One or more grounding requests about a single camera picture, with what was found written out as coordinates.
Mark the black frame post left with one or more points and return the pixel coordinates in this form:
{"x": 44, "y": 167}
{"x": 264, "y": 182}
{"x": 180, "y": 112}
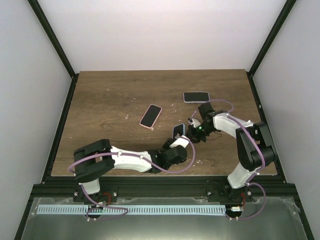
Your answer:
{"x": 44, "y": 22}

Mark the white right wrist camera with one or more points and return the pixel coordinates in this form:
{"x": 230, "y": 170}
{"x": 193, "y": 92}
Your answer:
{"x": 193, "y": 122}

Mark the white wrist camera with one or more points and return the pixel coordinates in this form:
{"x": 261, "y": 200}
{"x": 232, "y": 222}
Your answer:
{"x": 179, "y": 141}
{"x": 193, "y": 122}

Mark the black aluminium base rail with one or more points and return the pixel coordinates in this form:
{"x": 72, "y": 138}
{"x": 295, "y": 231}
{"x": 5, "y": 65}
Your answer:
{"x": 111, "y": 188}

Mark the black frame post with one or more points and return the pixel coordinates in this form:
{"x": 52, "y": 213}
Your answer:
{"x": 44, "y": 22}
{"x": 280, "y": 20}

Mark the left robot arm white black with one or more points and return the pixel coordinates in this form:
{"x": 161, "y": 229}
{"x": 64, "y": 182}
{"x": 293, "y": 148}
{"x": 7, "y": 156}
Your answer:
{"x": 96, "y": 159}

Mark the blue phone black screen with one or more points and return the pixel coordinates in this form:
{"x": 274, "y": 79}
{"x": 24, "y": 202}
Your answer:
{"x": 179, "y": 131}

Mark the black frame post right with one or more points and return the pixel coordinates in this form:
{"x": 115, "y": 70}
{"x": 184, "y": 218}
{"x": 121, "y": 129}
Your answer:
{"x": 280, "y": 20}

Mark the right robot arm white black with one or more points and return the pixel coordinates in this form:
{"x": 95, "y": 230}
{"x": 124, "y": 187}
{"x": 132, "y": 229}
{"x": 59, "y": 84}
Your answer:
{"x": 255, "y": 146}

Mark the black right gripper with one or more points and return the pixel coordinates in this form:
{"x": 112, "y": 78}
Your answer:
{"x": 192, "y": 137}

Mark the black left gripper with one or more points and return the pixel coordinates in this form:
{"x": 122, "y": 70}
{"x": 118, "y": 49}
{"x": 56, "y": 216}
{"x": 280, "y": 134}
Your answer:
{"x": 169, "y": 141}

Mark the phone in lilac case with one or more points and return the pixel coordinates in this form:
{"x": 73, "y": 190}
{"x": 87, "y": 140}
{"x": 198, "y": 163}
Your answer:
{"x": 196, "y": 97}

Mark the light blue slotted cable duct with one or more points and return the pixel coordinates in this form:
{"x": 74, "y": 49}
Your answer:
{"x": 69, "y": 209}

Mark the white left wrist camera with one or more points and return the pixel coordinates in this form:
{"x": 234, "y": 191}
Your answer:
{"x": 179, "y": 141}

